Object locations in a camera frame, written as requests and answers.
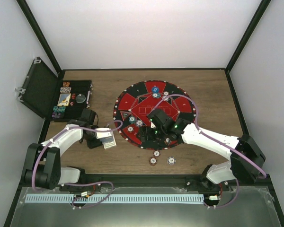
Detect chrome case handle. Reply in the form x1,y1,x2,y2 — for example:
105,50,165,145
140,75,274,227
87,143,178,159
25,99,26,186
86,90,91,105

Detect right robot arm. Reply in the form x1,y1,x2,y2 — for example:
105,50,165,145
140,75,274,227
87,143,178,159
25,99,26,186
137,109,267,191

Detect clear round dealer button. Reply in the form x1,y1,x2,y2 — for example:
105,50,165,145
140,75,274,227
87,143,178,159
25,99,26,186
75,94,86,104

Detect black aluminium front rail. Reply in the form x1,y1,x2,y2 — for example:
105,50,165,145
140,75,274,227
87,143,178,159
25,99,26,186
18,174,272,190

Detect orange chips in case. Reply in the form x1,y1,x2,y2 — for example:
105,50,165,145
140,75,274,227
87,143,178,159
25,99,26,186
60,81,71,93

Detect red dice in case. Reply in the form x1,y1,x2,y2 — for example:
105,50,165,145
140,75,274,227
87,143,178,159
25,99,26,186
70,94,76,106

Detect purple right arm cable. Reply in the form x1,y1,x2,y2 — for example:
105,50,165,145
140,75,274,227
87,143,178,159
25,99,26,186
148,94,267,209

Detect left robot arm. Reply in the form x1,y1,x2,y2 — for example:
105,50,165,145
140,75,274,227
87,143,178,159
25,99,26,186
21,109,114,191

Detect round red black poker mat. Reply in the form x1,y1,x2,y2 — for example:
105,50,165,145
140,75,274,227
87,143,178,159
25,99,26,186
113,80,196,150

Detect black poker case tray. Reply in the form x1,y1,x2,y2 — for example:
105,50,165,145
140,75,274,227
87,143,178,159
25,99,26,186
49,80,93,122

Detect card deck in case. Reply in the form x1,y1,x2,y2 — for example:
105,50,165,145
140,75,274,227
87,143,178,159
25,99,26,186
57,93,71,106

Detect white playing card box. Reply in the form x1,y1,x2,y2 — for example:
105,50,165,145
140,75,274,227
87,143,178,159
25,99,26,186
103,141,116,149

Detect green chips in case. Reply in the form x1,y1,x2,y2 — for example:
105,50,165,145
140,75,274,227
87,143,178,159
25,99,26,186
53,106,66,113

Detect blue small blind button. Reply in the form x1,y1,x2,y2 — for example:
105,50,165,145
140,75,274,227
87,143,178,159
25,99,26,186
151,86,160,93

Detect purple chips in case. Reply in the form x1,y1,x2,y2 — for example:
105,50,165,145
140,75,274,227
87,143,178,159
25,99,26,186
52,113,64,119

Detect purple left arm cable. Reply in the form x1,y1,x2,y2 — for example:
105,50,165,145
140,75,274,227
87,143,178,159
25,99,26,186
32,120,123,210

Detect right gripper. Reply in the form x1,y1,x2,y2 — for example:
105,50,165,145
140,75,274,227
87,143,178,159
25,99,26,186
136,126,167,142

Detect green blue chip top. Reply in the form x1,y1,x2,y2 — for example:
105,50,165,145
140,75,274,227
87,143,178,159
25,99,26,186
152,93,160,98

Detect orange black chip stack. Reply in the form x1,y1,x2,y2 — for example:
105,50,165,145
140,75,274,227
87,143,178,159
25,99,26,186
149,157,157,166

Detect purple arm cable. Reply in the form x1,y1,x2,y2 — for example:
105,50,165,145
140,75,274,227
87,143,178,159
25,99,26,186
32,120,123,210
148,94,267,209

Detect black poker case lid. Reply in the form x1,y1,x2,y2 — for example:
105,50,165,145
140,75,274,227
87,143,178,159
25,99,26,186
15,57,62,120

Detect green blue chip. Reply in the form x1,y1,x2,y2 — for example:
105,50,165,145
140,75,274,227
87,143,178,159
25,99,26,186
152,93,160,98
128,116,136,123

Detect blue backed card deck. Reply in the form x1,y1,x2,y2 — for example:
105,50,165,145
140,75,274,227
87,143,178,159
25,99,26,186
100,136,114,144

